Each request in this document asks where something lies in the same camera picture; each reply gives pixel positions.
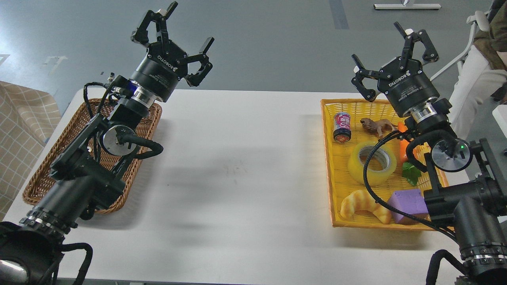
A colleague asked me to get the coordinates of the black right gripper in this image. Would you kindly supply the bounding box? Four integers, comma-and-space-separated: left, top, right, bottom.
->
351, 22, 440, 112

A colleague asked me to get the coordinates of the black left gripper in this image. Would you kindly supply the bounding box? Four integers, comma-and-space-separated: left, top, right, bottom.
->
130, 1, 215, 102

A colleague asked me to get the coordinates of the yellow tape roll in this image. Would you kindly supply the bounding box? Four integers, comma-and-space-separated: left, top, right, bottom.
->
347, 141, 398, 186

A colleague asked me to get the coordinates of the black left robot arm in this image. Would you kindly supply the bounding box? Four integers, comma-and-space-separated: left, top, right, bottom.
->
1, 2, 214, 285

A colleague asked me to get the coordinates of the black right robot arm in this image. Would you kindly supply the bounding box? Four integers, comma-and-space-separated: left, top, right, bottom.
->
351, 22, 507, 285

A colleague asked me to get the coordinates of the brown toy lion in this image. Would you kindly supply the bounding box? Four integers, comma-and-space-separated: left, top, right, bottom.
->
360, 118, 398, 139

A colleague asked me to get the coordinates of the orange toy carrot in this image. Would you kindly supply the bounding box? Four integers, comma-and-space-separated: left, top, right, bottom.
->
398, 121, 413, 164

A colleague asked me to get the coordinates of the white floor stand base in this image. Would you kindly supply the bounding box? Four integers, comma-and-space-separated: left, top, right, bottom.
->
373, 0, 442, 10

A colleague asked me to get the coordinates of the small soda can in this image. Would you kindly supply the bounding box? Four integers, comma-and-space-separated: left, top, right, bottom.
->
333, 112, 352, 144

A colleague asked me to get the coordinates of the seated person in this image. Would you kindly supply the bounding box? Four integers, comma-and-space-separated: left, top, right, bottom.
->
449, 0, 507, 140

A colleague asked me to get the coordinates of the white chair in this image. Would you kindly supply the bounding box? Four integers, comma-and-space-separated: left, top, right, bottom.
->
430, 9, 492, 81

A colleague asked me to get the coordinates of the yellow plastic basket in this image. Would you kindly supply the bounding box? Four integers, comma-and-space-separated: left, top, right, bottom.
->
320, 99, 431, 231

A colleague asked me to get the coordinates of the purple foam block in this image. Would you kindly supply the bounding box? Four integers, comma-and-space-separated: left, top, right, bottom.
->
387, 189, 429, 226

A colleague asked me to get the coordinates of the toy croissant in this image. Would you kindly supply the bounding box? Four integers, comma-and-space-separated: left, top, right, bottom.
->
340, 189, 392, 225

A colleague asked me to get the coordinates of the beige checkered cloth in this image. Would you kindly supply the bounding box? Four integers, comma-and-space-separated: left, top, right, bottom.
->
0, 82, 61, 218

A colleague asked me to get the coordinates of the brown wicker basket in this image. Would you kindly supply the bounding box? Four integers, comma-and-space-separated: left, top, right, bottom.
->
22, 103, 162, 214

